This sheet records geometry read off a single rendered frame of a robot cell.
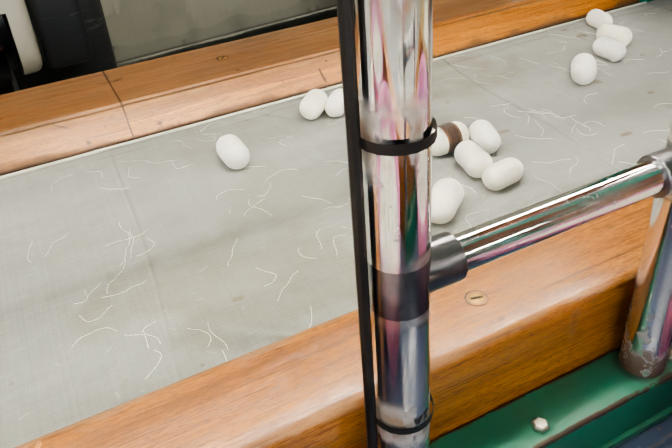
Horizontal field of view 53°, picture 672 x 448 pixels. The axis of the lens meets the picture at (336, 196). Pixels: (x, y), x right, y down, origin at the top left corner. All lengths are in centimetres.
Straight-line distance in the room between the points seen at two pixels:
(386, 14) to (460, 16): 55
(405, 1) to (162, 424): 21
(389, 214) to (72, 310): 25
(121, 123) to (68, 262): 17
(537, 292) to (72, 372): 24
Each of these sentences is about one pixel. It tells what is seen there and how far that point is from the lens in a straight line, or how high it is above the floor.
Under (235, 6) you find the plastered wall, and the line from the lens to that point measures 273.
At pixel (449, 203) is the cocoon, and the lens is 43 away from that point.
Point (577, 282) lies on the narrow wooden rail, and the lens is 37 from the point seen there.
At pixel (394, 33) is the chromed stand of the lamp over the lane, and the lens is 19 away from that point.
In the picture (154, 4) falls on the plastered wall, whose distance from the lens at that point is 262.
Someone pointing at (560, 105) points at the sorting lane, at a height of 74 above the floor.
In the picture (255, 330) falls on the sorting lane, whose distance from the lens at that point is 38.
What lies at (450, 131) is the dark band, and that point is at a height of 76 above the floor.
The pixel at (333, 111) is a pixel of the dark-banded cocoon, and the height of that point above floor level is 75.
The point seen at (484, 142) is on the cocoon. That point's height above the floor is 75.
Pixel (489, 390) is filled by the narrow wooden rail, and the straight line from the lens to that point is 36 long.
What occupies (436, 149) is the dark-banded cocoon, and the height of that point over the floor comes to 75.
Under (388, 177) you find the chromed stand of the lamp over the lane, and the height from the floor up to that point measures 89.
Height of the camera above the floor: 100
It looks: 33 degrees down
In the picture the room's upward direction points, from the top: 5 degrees counter-clockwise
